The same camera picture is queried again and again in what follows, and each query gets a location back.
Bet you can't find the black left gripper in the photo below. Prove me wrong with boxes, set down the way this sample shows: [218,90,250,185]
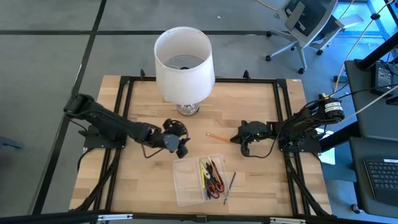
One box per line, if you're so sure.
[159,118,191,160]

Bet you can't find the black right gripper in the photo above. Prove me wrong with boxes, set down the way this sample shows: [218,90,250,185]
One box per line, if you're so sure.
[229,120,273,157]

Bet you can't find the clear plastic supply box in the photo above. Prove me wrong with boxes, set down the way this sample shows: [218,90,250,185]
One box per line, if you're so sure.
[172,152,231,207]

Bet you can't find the red black scissors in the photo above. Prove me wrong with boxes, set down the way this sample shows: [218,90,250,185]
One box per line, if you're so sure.
[205,161,225,200]

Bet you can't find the thin dark pencil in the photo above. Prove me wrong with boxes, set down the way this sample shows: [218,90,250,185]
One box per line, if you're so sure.
[223,170,238,206]

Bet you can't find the white shade table lamp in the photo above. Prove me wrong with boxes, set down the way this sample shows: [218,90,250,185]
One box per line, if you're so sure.
[154,26,216,118]

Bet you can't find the white paper sheet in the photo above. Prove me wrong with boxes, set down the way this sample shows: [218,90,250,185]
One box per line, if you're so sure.
[317,127,337,166]

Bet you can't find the black desk beam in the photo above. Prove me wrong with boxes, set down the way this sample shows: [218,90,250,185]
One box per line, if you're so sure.
[319,120,358,153]
[356,30,398,72]

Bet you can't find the dark side desk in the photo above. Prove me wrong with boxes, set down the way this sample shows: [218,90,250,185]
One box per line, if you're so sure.
[344,58,398,144]
[348,136,398,218]

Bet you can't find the white office chair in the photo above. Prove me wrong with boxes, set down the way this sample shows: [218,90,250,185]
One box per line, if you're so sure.
[265,0,365,75]

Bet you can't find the black keyboard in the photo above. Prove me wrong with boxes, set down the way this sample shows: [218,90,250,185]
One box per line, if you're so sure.
[363,157,398,207]

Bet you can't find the black power adapter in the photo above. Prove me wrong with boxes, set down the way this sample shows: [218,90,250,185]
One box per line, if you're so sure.
[370,61,396,96]

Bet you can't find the grey furniture foot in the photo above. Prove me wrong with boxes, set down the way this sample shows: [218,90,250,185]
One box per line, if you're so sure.
[0,135,25,150]

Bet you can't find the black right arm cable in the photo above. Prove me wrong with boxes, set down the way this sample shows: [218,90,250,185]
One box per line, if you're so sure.
[247,136,279,159]

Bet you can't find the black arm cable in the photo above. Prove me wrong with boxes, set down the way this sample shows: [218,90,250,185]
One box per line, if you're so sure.
[247,136,279,159]
[141,144,165,159]

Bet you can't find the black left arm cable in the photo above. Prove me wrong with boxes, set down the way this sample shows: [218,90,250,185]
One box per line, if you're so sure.
[141,144,165,159]

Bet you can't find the black table frame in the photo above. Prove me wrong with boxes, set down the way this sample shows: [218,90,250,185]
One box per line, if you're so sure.
[70,68,332,218]

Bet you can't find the yellow floor cable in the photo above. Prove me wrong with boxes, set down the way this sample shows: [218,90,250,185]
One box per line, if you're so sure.
[256,0,279,12]

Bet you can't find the white desk cable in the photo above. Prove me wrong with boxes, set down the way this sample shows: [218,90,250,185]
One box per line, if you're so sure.
[340,92,398,123]

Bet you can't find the hanging yellow cable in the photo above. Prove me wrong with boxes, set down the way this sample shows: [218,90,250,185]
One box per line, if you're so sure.
[333,0,388,98]

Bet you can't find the black rig frame bar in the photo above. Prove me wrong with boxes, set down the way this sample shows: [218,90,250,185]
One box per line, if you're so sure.
[0,210,398,224]

